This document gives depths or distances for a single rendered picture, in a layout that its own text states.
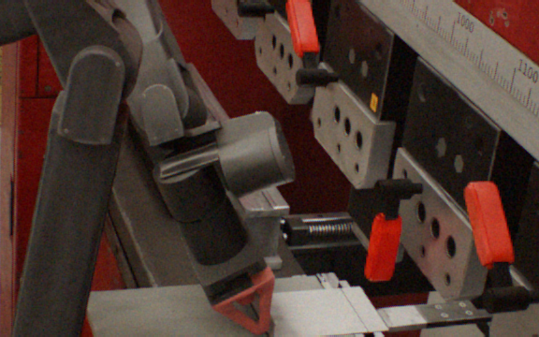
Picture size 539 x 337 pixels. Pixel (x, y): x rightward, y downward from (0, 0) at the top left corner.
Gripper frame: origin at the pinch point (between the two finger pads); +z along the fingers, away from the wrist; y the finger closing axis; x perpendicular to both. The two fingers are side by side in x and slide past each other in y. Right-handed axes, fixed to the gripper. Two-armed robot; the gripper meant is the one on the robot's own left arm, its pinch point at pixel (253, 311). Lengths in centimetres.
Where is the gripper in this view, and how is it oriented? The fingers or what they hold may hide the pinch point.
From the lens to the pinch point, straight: 120.6
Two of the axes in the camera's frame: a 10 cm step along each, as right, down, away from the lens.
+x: -9.0, 4.4, -0.7
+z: 3.4, 7.8, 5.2
